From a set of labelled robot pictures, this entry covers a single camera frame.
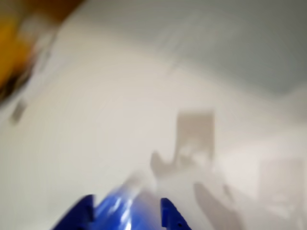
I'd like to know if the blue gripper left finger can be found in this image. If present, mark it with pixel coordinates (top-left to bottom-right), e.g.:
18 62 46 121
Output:
51 194 95 230

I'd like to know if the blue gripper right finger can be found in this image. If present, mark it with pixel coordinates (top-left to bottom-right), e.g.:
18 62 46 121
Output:
160 197 192 230

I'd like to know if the blue plastic bin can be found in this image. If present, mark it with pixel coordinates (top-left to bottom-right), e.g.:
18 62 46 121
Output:
94 182 162 230

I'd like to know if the orange yellow object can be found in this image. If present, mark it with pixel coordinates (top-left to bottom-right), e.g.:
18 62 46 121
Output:
0 0 84 101

